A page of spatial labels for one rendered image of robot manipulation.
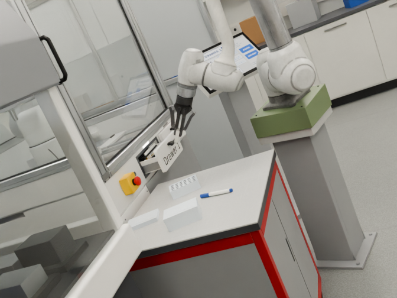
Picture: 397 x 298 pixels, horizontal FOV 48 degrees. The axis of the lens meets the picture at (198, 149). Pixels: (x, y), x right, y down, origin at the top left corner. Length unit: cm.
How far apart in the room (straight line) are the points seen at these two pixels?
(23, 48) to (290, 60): 106
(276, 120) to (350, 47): 283
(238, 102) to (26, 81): 190
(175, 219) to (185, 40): 229
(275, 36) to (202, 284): 100
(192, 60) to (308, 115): 56
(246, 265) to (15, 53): 92
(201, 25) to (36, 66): 246
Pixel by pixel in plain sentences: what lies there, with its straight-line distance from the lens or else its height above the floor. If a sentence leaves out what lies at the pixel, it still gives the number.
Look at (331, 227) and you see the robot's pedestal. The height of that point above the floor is 22.
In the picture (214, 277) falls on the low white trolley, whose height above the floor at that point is 60.
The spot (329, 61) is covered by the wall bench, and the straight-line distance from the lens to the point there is 484.
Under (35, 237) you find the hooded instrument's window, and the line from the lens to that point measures 109.
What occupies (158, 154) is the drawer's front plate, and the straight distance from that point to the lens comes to 202.
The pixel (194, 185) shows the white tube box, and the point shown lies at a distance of 183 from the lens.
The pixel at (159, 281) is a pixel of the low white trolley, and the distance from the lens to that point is 161.
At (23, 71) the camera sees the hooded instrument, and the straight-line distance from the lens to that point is 121.
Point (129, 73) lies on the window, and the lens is 233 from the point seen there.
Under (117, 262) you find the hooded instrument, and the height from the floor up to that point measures 86.
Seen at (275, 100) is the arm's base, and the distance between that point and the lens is 213.
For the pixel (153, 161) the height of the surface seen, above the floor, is 88.
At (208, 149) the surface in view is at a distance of 383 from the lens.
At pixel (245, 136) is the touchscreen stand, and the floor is 59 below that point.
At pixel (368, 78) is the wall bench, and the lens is 490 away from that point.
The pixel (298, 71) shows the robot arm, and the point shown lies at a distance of 185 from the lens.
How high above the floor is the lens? 136
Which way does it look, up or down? 14 degrees down
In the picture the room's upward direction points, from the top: 23 degrees counter-clockwise
